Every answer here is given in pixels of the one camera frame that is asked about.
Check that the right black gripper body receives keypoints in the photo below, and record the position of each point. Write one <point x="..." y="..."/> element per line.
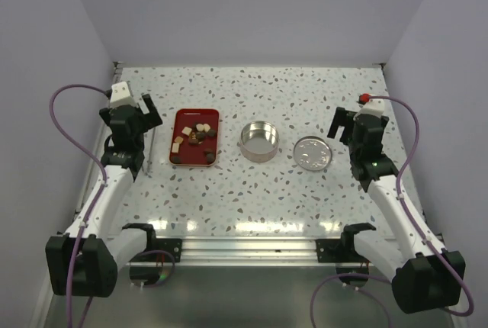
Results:
<point x="353" y="146"/>

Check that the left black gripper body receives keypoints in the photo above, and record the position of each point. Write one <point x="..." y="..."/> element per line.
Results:
<point x="141" y="119"/>

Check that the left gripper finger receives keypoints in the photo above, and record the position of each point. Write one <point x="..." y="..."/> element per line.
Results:
<point x="153" y="119"/>
<point x="149" y="103"/>

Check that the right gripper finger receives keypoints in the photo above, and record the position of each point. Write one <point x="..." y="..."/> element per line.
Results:
<point x="341" y="118"/>
<point x="346" y="134"/>

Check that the metal tweezers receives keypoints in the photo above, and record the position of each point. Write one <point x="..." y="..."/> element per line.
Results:
<point x="150" y="150"/>

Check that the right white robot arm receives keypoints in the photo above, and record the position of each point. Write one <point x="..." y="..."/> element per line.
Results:
<point x="424" y="275"/>

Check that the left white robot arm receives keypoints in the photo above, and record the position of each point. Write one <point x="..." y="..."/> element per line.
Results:
<point x="83" y="261"/>

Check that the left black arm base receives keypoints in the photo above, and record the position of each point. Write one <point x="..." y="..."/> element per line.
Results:
<point x="170" y="245"/>

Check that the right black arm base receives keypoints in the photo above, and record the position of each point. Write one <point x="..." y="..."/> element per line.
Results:
<point x="341" y="252"/>

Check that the dark rounded triangle chocolate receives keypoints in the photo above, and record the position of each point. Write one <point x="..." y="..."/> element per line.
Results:
<point x="210" y="158"/>

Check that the round metal tin lid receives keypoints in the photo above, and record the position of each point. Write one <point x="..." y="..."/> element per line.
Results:
<point x="312" y="153"/>

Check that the red rectangular tray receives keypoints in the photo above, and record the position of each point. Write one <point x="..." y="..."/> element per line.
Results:
<point x="193" y="156"/>

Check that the round metal tin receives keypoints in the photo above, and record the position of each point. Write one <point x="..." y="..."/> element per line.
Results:
<point x="259" y="141"/>

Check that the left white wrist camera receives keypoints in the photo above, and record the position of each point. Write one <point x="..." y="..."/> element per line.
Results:
<point x="121" y="95"/>

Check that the aluminium mounting rail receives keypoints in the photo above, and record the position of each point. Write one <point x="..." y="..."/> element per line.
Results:
<point x="260" y="251"/>

